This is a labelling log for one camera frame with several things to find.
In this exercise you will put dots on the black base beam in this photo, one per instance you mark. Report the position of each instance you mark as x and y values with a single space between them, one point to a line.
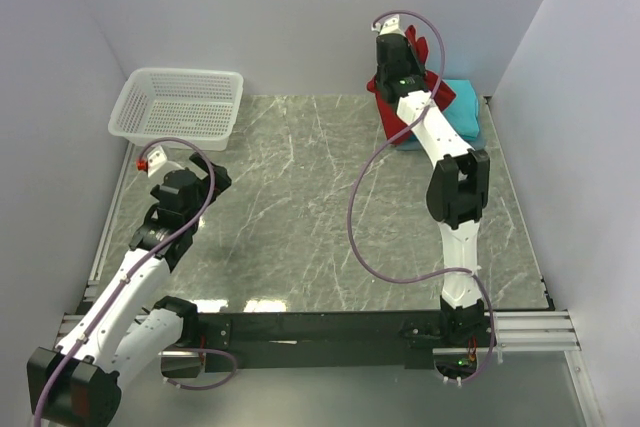
321 339

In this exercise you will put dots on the white plastic basket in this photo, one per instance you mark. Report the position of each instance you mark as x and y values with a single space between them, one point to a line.
196 105

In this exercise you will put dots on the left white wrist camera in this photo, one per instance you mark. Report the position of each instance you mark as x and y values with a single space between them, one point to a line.
157 164

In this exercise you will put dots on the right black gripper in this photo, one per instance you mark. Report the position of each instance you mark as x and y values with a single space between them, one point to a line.
405 48

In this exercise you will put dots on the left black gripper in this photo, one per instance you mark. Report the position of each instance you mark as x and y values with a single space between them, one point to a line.
210 177

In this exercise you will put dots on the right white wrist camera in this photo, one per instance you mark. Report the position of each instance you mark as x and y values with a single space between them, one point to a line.
388 25

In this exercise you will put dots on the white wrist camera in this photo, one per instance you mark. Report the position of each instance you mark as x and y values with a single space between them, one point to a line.
157 164
388 25

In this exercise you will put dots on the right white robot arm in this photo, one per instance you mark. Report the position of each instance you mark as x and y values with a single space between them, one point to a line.
410 102

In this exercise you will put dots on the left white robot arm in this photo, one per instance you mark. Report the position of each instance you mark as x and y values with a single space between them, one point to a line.
175 247

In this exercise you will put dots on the light turquoise folded shirt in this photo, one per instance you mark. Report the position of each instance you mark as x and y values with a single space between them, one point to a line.
462 113

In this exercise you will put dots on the left aluminium rail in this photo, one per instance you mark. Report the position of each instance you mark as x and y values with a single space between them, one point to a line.
75 317

